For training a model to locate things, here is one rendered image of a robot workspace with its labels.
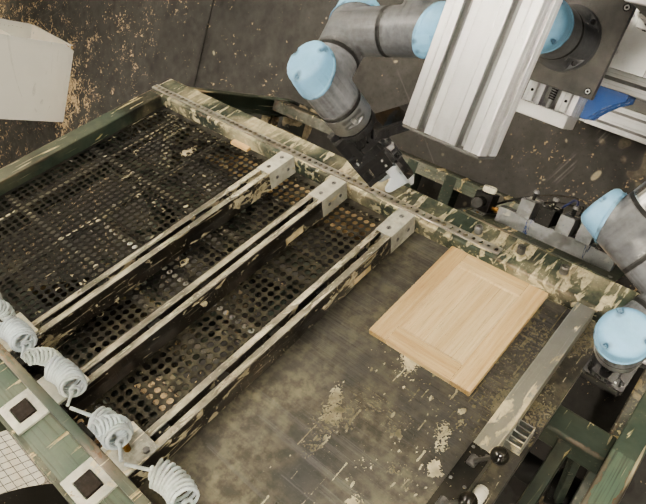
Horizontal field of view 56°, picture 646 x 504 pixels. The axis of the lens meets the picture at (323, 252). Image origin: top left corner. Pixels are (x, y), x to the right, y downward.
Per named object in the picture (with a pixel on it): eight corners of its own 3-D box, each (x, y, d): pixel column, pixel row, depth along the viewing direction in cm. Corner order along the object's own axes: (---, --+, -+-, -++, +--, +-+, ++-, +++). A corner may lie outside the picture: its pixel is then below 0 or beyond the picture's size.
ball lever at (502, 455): (480, 461, 133) (516, 455, 121) (471, 474, 131) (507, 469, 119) (468, 448, 133) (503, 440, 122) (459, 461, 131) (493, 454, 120)
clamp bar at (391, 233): (419, 234, 190) (423, 173, 173) (101, 533, 130) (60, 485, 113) (393, 221, 195) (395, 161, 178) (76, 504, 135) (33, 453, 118)
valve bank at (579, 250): (653, 227, 178) (638, 235, 159) (631, 270, 183) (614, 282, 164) (501, 166, 203) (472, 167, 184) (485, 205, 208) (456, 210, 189)
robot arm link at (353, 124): (348, 78, 100) (370, 101, 94) (361, 96, 103) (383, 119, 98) (313, 109, 101) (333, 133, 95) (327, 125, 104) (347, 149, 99)
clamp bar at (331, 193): (351, 200, 203) (349, 141, 187) (36, 456, 144) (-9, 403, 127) (329, 189, 208) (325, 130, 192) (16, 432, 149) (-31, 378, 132)
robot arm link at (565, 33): (578, 60, 132) (560, 51, 122) (518, 59, 140) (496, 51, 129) (588, 2, 130) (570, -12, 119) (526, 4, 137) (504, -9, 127)
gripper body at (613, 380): (580, 372, 109) (580, 362, 98) (606, 332, 109) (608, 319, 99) (622, 397, 105) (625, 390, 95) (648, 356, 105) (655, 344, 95)
